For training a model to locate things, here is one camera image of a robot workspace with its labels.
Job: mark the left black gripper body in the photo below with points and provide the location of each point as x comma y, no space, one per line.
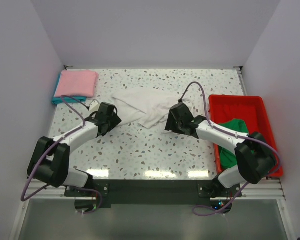
113,122

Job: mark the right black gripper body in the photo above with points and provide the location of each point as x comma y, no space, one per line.
174,125

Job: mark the white t shirt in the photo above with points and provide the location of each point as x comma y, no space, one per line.
148,107

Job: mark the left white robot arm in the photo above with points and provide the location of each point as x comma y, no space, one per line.
50,162

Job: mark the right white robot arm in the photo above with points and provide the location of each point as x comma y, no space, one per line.
255,158

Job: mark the folded pink t shirt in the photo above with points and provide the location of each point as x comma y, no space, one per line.
76,83

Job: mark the folded teal t shirt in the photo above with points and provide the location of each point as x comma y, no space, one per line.
72,99

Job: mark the red plastic bin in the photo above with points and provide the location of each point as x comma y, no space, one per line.
250,109

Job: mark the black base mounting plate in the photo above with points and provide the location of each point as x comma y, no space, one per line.
149,192

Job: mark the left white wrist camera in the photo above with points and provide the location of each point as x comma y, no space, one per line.
94,106

